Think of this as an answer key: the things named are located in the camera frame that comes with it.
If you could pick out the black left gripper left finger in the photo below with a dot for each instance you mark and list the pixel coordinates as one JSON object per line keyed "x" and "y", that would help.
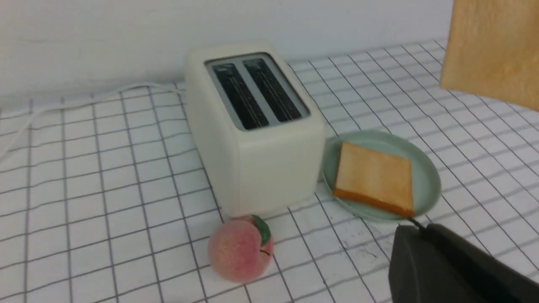
{"x": 418, "y": 273}

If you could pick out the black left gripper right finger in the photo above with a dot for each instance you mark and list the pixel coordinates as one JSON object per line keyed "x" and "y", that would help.
{"x": 492, "y": 280}

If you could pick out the toasted bread slice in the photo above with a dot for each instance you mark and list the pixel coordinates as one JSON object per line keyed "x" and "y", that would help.
{"x": 493, "y": 50}
{"x": 375, "y": 179}

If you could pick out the light green plate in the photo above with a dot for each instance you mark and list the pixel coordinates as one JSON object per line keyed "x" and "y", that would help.
{"x": 425, "y": 177}

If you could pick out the pink peach with leaf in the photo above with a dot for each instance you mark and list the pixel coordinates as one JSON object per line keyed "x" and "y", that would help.
{"x": 241, "y": 250}

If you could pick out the cream white toaster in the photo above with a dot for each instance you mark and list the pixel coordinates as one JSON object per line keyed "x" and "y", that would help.
{"x": 259, "y": 134}

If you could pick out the white grid tablecloth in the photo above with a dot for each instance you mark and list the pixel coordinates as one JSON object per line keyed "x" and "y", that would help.
{"x": 110, "y": 203}

